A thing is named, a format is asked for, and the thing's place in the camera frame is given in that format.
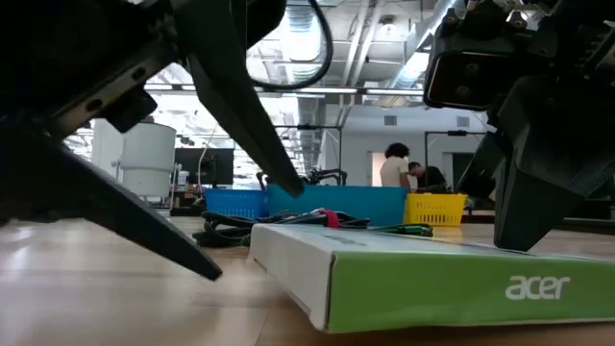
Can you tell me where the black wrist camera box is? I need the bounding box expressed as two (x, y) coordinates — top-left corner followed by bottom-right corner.
(103, 88), (158, 134)
(424, 46), (529, 112)

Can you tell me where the black monitor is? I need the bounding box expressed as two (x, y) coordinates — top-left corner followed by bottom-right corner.
(174, 147), (235, 188)

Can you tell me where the white cylindrical tank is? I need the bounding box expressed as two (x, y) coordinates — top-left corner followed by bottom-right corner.
(119, 121), (178, 212)

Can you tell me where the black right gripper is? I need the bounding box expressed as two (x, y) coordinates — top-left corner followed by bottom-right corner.
(431, 0), (615, 252)

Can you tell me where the person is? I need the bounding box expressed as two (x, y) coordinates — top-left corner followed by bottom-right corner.
(379, 142), (412, 188)
(406, 161), (449, 194)

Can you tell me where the green black braided cable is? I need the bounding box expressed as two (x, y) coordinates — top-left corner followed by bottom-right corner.
(367, 222), (434, 237)

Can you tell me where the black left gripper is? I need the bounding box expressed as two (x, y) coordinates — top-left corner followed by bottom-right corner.
(0, 0), (222, 282)

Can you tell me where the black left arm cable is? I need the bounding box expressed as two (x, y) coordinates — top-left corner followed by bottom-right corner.
(249, 0), (335, 92)

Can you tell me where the silver ribbed ventilation duct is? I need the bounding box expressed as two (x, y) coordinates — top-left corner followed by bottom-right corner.
(283, 0), (329, 174)

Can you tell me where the blue slotted plastic basket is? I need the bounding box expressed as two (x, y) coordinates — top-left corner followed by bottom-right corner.
(205, 188), (268, 220)

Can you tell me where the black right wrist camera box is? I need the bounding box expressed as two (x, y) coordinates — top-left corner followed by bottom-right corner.
(424, 46), (529, 112)

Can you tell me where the teal plastic bin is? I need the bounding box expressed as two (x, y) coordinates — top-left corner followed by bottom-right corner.
(265, 185), (409, 228)

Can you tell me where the long ceiling light strip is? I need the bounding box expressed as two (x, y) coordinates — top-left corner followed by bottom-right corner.
(143, 84), (427, 97)

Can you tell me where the yellow slotted plastic basket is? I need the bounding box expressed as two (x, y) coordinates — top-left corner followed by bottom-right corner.
(403, 192), (468, 228)

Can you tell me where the green white acer box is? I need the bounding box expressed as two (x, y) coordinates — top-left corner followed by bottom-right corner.
(248, 223), (615, 334)

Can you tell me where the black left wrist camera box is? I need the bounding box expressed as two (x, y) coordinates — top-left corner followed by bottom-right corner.
(103, 88), (158, 134)

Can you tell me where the black metal frame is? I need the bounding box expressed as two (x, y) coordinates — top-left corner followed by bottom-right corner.
(424, 130), (486, 193)
(276, 123), (343, 186)

